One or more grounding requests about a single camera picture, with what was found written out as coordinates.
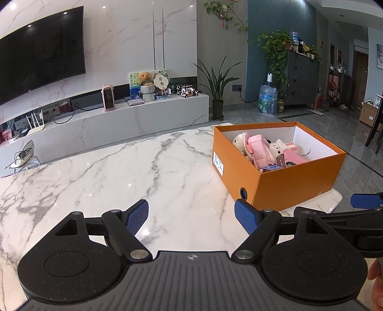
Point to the white plush with striped hat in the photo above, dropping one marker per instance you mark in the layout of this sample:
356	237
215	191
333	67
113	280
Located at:
277	148

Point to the brown teddy bear on shelf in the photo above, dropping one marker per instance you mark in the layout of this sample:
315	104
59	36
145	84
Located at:
144	78

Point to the large blue water bottle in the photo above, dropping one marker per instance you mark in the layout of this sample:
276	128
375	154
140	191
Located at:
268	96

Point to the dark grey drawer cabinet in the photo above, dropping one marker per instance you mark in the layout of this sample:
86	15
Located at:
302	75

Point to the small white desk fan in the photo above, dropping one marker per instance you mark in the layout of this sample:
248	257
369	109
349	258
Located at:
24	159

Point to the orange cardboard shoe box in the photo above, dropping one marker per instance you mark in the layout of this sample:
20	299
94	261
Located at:
283	188

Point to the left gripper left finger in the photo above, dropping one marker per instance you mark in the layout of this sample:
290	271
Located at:
122	227

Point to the hanging green vine plant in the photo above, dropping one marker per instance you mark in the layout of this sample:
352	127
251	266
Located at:
276	46

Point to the white knitted pot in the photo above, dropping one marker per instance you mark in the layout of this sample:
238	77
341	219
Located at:
148	92

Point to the white round paper fan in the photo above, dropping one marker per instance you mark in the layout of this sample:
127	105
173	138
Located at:
161	81

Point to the green picture box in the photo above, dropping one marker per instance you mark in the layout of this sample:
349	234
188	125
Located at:
134	85

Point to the pink small space heater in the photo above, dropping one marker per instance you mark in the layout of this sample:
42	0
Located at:
108	100

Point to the potted green leafy plant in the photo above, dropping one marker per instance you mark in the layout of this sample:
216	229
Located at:
217	82

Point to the pink fabric pouch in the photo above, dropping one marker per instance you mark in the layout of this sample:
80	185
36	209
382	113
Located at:
259	149

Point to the cream crochet bunny doll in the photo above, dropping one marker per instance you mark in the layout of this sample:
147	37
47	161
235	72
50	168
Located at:
240	142

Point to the black wall television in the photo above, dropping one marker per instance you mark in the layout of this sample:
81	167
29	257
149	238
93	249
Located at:
46	51

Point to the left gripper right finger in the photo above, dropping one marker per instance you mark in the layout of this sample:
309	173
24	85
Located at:
261	227

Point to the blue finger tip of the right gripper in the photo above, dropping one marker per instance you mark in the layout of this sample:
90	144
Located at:
367	201

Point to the small blue booklet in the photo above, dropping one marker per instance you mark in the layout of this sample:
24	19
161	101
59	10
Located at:
270	168

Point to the white wifi router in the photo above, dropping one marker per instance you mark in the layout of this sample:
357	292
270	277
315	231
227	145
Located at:
36	122

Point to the black white toy car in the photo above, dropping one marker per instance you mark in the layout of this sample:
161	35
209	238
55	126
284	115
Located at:
186	91

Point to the white marble tv console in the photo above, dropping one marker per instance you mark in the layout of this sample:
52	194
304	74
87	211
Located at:
96	128

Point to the person's right hand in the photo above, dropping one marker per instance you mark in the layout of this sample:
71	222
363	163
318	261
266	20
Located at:
375	274

